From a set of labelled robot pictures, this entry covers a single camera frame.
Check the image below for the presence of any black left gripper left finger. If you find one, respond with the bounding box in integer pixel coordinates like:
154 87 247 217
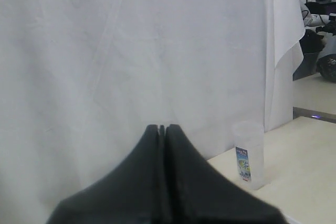
47 125 164 223

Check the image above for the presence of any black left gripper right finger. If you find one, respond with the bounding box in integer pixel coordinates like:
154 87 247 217
164 124 287 223

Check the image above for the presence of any clear plastic pitcher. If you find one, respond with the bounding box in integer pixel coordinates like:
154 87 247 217
233 121 264 190

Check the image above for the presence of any white background curtain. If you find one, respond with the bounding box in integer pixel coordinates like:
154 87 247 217
1 0 304 223

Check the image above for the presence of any dark background equipment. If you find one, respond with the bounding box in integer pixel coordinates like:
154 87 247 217
293 1 335 83

